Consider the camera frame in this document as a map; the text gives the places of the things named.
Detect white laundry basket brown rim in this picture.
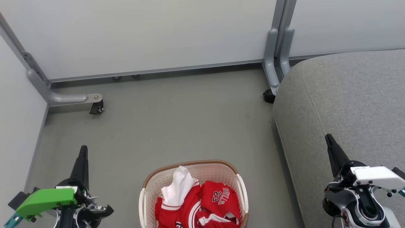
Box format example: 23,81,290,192
139,160,249,228

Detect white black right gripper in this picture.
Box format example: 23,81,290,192
322,134,405,228

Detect red white basketball jersey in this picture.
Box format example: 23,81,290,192
154,166,241,228

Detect black caster wheel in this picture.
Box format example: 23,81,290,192
263,89,276,104
89,99,104,115

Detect grey fabric sofa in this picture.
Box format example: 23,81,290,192
273,48,405,228

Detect red basketball shorts number 23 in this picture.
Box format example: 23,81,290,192
199,180,242,226

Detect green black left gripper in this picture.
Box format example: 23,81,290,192
16,145,114,228

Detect grey partition support leg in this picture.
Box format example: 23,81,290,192
280,27,295,77
262,28,281,95
0,13,103,106

